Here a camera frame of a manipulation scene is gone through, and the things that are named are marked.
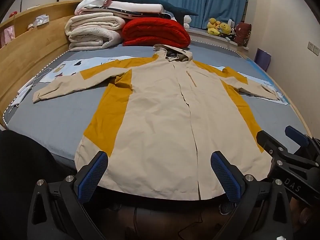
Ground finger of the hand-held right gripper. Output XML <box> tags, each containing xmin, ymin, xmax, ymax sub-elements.
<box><xmin>256</xmin><ymin>129</ymin><xmax>320</xmax><ymax>168</ymax></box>
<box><xmin>285</xmin><ymin>126</ymin><xmax>320</xmax><ymax>159</ymax></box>

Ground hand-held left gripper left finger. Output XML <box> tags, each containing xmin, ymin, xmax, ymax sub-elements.
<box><xmin>27</xmin><ymin>151</ymin><xmax>118</xmax><ymax>240</ymax></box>

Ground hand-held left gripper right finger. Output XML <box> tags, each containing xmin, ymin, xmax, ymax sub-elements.
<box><xmin>210</xmin><ymin>151</ymin><xmax>292</xmax><ymax>240</ymax></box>

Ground beige and yellow hooded jacket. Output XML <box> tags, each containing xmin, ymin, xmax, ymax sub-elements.
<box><xmin>32</xmin><ymin>44</ymin><xmax>280</xmax><ymax>201</ymax></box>

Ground person's right hand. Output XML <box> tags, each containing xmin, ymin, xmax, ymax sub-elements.
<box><xmin>290</xmin><ymin>196</ymin><xmax>320</xmax><ymax>228</ymax></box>

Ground grey shoe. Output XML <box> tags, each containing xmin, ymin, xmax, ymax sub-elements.
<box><xmin>219</xmin><ymin>202</ymin><xmax>237</xmax><ymax>215</ymax></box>

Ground bed with grey sheet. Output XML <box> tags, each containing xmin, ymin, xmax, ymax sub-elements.
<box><xmin>0</xmin><ymin>39</ymin><xmax>314</xmax><ymax>172</ymax></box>

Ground purple bag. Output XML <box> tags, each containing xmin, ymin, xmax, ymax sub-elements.
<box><xmin>254</xmin><ymin>48</ymin><xmax>272</xmax><ymax>72</ymax></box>

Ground white papers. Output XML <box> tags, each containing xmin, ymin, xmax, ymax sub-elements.
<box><xmin>10</xmin><ymin>84</ymin><xmax>34</xmax><ymax>107</ymax></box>

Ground dark red backpack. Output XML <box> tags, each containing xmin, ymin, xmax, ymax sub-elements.
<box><xmin>234</xmin><ymin>22</ymin><xmax>252</xmax><ymax>47</ymax></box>

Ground light blue printed blanket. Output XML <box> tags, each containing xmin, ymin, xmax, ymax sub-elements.
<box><xmin>40</xmin><ymin>54</ymin><xmax>292</xmax><ymax>106</ymax></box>

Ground white window ledge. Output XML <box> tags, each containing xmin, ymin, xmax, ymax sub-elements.
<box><xmin>186</xmin><ymin>27</ymin><xmax>248</xmax><ymax>51</ymax></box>

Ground yellow plush toy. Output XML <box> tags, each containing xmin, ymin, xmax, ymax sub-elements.
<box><xmin>207</xmin><ymin>17</ymin><xmax>221</xmax><ymax>36</ymax></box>
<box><xmin>218</xmin><ymin>22</ymin><xmax>232</xmax><ymax>35</ymax></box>

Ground wooden headboard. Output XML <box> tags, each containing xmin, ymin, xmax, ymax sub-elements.
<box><xmin>0</xmin><ymin>0</ymin><xmax>83</xmax><ymax>130</ymax></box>

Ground cream fluffy folded blanket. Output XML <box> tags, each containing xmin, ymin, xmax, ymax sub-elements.
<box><xmin>64</xmin><ymin>14</ymin><xmax>126</xmax><ymax>52</ymax></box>

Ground blue curtain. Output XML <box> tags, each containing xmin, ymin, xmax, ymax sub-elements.
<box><xmin>151</xmin><ymin>0</ymin><xmax>250</xmax><ymax>29</ymax></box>

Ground red folded quilt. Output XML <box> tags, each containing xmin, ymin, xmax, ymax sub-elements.
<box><xmin>122</xmin><ymin>18</ymin><xmax>192</xmax><ymax>49</ymax></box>

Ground tissue pack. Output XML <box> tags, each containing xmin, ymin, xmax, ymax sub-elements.
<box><xmin>33</xmin><ymin>14</ymin><xmax>50</xmax><ymax>27</ymax></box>

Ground dotted dark trim cloth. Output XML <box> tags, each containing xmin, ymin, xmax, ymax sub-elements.
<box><xmin>107</xmin><ymin>7</ymin><xmax>172</xmax><ymax>20</ymax></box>

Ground white and pink cloth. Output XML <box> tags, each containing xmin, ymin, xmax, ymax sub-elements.
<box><xmin>74</xmin><ymin>0</ymin><xmax>117</xmax><ymax>15</ymax></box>

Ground white wall socket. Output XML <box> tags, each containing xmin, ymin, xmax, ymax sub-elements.
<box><xmin>308</xmin><ymin>41</ymin><xmax>320</xmax><ymax>56</ymax></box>

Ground white cable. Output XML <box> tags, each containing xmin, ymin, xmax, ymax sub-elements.
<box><xmin>31</xmin><ymin>68</ymin><xmax>54</xmax><ymax>87</ymax></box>

